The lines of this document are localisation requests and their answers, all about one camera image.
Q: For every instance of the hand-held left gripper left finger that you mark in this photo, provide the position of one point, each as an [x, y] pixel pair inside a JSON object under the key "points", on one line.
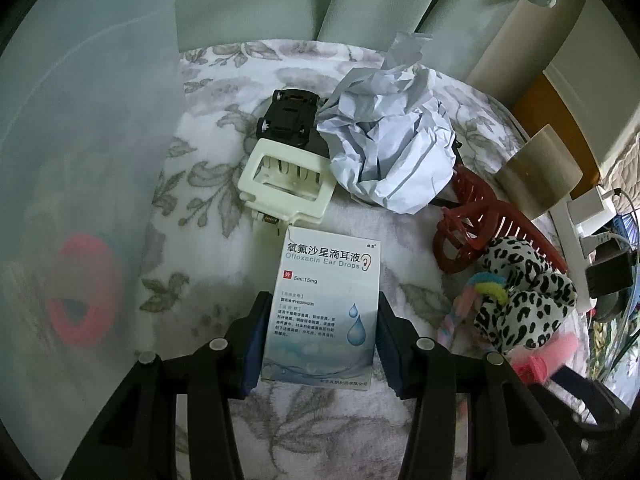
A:
{"points": [[252, 355]]}

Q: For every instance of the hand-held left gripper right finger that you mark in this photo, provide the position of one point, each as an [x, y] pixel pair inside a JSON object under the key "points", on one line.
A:
{"points": [[387, 355]]}

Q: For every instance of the white blue medicine box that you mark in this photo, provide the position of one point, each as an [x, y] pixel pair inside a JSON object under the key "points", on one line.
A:
{"points": [[320, 320]]}

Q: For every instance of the leopard print scrunchie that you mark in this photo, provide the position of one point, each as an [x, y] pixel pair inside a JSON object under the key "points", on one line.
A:
{"points": [[525, 300]]}

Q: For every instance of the red hair claw clip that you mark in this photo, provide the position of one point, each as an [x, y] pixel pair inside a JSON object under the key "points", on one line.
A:
{"points": [[450, 217]]}

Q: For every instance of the white paper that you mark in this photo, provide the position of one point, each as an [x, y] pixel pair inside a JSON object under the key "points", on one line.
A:
{"points": [[395, 150]]}

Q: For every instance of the brown packing tape roll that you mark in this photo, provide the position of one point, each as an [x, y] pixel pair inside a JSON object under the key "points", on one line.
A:
{"points": [[530, 180]]}

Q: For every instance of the clear plastic storage container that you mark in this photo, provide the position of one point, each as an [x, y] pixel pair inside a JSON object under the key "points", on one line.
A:
{"points": [[90, 160]]}

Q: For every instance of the dark green floral cloth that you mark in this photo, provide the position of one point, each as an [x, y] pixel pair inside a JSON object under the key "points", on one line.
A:
{"points": [[617, 340]]}

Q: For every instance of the pink plastic toy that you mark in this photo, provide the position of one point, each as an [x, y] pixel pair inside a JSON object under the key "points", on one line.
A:
{"points": [[530, 367]]}

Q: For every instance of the floral printed blanket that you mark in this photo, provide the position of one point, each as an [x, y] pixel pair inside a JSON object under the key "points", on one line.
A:
{"points": [[210, 240]]}

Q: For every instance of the black power adapter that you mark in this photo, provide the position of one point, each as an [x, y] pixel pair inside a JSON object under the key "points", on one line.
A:
{"points": [[610, 270]]}

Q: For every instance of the white hair claw clip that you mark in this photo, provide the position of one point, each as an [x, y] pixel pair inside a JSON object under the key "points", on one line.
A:
{"points": [[292, 206]]}

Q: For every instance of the white power strip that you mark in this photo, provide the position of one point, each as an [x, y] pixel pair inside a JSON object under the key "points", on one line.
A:
{"points": [[567, 250]]}

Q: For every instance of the white charger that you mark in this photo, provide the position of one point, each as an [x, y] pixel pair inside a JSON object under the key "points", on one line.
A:
{"points": [[595, 210]]}

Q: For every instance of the beige quilted cover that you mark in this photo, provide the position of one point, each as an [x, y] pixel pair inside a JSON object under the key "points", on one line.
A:
{"points": [[627, 165]]}

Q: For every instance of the black toy car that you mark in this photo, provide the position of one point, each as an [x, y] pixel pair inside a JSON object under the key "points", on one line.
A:
{"points": [[290, 110]]}

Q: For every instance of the white thick cushion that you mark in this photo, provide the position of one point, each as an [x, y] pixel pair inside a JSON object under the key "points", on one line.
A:
{"points": [[600, 85]]}

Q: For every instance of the green curtain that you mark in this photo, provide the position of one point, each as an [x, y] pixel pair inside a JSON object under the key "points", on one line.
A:
{"points": [[300, 0]]}

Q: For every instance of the wooden bed frame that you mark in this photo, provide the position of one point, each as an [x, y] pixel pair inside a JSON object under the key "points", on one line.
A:
{"points": [[550, 110]]}

